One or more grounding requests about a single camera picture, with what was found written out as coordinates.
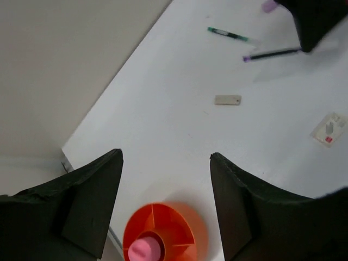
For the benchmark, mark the lilac highlighter marker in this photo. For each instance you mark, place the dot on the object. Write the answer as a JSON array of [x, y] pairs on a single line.
[[269, 5]]

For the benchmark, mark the staples box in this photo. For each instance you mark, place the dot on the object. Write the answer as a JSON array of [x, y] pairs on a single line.
[[331, 127]]

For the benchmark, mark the pink round container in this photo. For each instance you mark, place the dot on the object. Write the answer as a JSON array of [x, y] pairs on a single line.
[[145, 249]]

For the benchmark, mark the beige eraser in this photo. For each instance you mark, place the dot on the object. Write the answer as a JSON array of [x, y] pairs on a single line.
[[227, 100]]

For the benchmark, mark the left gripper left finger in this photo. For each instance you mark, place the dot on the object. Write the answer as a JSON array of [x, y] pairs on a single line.
[[66, 218]]

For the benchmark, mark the green black pen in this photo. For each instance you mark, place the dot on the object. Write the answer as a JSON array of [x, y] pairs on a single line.
[[233, 36]]

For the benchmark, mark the purple black pen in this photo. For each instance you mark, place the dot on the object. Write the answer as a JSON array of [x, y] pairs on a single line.
[[271, 54]]

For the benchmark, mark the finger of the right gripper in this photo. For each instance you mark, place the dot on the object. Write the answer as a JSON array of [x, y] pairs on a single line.
[[314, 19]]

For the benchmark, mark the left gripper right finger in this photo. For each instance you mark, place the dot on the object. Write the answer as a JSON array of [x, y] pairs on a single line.
[[259, 221]]

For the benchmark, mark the orange round pen holder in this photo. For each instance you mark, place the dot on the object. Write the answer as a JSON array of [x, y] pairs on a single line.
[[178, 228]]

